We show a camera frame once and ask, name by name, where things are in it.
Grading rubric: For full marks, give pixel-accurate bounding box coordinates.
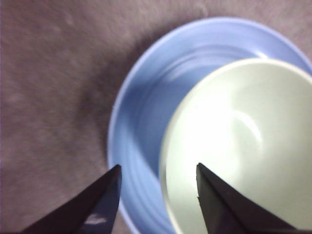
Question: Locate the blue plate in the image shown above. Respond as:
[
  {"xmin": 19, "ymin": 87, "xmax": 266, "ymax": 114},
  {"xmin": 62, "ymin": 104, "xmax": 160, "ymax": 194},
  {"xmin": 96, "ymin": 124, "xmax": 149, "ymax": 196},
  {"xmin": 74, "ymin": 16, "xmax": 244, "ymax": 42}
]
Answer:
[{"xmin": 106, "ymin": 16, "xmax": 312, "ymax": 234}]

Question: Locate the green ribbed bowl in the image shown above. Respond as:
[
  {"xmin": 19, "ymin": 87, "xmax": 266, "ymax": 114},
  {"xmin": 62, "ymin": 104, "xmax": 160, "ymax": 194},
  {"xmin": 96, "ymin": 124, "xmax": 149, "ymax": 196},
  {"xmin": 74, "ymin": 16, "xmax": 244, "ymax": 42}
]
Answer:
[{"xmin": 158, "ymin": 58, "xmax": 312, "ymax": 234}]

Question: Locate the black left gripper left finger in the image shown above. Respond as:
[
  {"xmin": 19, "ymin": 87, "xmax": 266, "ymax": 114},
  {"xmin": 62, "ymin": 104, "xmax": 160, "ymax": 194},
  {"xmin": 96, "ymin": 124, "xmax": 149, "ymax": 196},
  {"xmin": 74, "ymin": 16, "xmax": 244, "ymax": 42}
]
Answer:
[{"xmin": 18, "ymin": 164, "xmax": 122, "ymax": 234}]

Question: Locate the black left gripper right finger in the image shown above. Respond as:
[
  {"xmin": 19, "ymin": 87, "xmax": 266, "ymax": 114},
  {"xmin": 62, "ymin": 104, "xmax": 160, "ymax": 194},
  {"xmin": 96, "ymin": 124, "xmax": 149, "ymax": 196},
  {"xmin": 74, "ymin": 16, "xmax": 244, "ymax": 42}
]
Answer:
[{"xmin": 196, "ymin": 162, "xmax": 302, "ymax": 234}]

